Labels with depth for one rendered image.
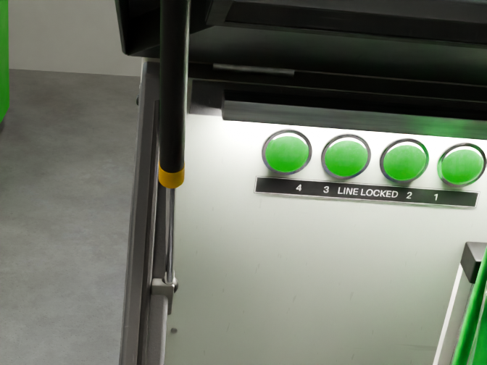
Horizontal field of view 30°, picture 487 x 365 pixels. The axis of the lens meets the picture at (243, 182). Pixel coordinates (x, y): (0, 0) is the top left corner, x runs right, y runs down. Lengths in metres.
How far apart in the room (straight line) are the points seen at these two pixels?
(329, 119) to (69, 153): 3.10
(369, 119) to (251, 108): 0.11
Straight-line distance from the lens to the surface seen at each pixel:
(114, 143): 4.02
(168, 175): 0.66
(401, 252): 0.99
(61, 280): 3.11
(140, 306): 0.80
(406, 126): 0.88
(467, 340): 0.96
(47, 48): 4.72
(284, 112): 0.86
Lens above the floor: 1.77
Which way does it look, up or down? 28 degrees down
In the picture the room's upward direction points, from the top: 7 degrees clockwise
